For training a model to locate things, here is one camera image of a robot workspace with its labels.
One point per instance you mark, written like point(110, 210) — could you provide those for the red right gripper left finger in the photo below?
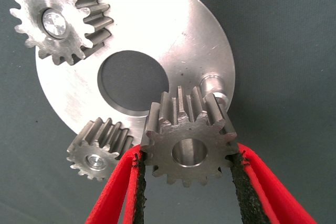
point(115, 195)

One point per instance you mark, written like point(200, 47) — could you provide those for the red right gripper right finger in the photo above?
point(273, 197)

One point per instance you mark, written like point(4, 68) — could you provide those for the small steel planetary gear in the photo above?
point(162, 161)
point(31, 11)
point(78, 155)

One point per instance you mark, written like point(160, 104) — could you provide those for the round metal carrier plate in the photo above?
point(157, 24)

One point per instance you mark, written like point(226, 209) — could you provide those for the dark grey table cloth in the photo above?
point(275, 37)

